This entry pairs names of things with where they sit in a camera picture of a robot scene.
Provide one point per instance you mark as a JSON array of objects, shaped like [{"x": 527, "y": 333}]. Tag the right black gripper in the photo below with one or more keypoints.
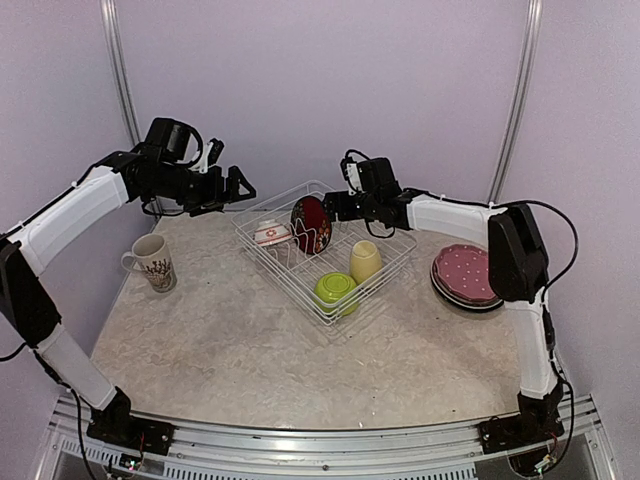
[{"x": 330, "y": 210}]

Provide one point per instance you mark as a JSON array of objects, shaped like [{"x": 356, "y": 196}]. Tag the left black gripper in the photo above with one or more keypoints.
[{"x": 214, "y": 198}]

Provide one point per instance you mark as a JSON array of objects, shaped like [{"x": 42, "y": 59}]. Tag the dark brown plate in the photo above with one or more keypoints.
[{"x": 311, "y": 225}]

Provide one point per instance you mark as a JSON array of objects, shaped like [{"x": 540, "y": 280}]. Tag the white floral mug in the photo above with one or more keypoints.
[{"x": 150, "y": 257}]

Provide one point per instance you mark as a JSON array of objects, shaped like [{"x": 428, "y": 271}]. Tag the pink polka dot plate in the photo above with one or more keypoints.
[{"x": 463, "y": 270}]

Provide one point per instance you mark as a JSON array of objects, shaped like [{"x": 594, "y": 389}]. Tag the black striped rim plate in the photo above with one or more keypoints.
[{"x": 465, "y": 309}]

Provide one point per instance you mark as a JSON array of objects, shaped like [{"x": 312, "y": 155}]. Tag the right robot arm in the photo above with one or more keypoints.
[{"x": 517, "y": 270}]

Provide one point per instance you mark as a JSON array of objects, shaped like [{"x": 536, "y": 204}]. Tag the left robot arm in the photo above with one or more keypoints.
[{"x": 32, "y": 250}]

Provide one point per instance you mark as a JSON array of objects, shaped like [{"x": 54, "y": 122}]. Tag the yellow mug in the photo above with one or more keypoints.
[{"x": 365, "y": 261}]

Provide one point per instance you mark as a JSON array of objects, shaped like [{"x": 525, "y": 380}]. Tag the white bowl red pattern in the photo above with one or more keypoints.
[{"x": 271, "y": 232}]

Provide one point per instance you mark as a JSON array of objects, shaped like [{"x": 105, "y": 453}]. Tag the lime green bowl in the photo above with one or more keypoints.
[{"x": 335, "y": 294}]

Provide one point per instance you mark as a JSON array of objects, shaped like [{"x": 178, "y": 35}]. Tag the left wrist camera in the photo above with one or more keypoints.
[{"x": 209, "y": 156}]

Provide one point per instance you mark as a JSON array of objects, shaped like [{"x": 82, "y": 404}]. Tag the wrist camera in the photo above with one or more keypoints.
[
  {"x": 209, "y": 156},
  {"x": 368, "y": 175}
]

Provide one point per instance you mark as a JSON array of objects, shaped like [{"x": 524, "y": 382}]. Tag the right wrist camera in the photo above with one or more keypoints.
[{"x": 368, "y": 175}]

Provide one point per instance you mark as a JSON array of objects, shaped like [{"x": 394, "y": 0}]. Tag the white wire dish rack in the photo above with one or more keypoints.
[{"x": 296, "y": 272}]

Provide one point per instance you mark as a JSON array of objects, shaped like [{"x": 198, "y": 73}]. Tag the left aluminium frame post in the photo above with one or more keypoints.
[{"x": 109, "y": 15}]

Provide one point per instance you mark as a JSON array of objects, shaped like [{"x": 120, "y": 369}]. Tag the aluminium frame post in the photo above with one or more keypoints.
[
  {"x": 109, "y": 15},
  {"x": 519, "y": 99}
]

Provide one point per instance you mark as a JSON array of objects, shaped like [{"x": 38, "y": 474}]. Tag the front aluminium rail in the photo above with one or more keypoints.
[{"x": 201, "y": 450}]

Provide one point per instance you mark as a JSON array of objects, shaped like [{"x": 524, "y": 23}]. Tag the right aluminium frame post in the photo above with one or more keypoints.
[{"x": 519, "y": 99}]

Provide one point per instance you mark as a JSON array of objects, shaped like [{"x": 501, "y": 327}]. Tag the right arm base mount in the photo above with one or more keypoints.
[{"x": 500, "y": 434}]

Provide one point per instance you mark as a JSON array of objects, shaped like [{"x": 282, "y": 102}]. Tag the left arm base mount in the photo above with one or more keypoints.
[{"x": 136, "y": 433}]

